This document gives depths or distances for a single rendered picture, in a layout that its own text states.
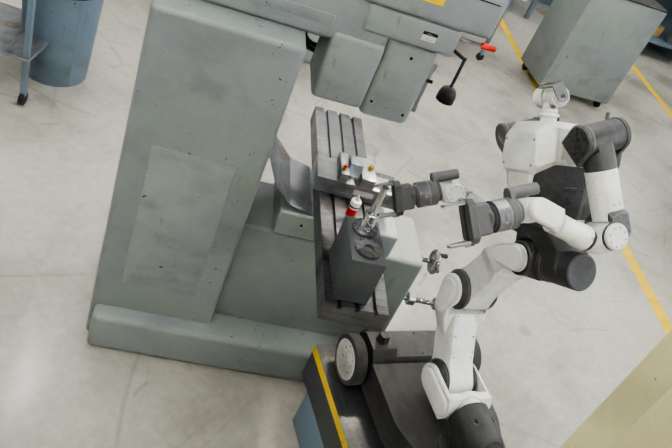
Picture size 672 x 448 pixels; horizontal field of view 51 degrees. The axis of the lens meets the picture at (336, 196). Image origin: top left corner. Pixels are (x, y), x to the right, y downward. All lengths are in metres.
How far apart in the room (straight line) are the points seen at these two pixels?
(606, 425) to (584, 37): 6.15
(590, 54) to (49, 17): 4.83
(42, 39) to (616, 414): 3.94
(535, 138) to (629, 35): 5.12
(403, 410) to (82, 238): 1.81
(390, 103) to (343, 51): 0.28
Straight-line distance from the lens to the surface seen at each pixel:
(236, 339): 3.10
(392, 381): 2.73
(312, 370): 2.96
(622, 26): 7.16
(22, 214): 3.73
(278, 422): 3.16
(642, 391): 0.99
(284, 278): 2.99
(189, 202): 2.65
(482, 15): 2.42
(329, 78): 2.46
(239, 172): 2.55
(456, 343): 2.61
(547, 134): 2.16
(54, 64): 4.56
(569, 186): 2.21
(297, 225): 2.78
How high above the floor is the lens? 2.53
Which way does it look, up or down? 35 degrees down
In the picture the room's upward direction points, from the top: 24 degrees clockwise
